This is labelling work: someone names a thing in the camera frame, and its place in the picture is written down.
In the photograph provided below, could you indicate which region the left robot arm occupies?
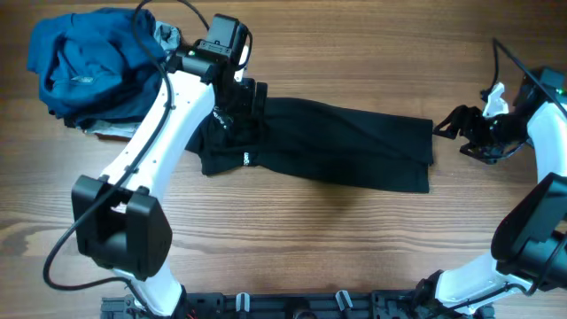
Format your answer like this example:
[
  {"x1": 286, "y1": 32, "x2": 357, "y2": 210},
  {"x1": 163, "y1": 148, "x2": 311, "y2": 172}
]
[{"x1": 72, "y1": 50, "x2": 217, "y2": 318}]

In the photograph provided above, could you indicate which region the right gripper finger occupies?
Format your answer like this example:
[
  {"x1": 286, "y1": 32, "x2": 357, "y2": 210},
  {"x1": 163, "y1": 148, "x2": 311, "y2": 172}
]
[
  {"x1": 460, "y1": 142, "x2": 496, "y2": 164},
  {"x1": 432, "y1": 105, "x2": 469, "y2": 139}
]

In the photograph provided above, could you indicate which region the grey folded garment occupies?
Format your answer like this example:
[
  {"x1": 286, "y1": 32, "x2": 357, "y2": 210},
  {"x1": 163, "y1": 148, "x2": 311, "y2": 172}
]
[{"x1": 82, "y1": 21, "x2": 182, "y2": 140}]

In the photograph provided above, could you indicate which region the blue crumpled garment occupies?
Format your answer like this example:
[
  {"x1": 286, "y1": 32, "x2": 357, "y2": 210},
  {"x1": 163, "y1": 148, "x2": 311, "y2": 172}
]
[{"x1": 27, "y1": 8, "x2": 166, "y2": 125}]

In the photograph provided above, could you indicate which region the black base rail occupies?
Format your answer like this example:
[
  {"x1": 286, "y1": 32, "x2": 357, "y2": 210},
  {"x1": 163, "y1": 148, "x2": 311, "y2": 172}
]
[{"x1": 99, "y1": 290, "x2": 494, "y2": 319}]

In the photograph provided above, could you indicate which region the black t-shirt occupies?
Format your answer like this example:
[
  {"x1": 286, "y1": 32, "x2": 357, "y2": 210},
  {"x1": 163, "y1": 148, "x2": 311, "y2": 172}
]
[{"x1": 186, "y1": 97, "x2": 433, "y2": 193}]

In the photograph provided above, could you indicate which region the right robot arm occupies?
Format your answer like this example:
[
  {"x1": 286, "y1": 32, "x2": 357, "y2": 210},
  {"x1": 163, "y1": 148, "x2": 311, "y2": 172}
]
[{"x1": 412, "y1": 66, "x2": 566, "y2": 318}]

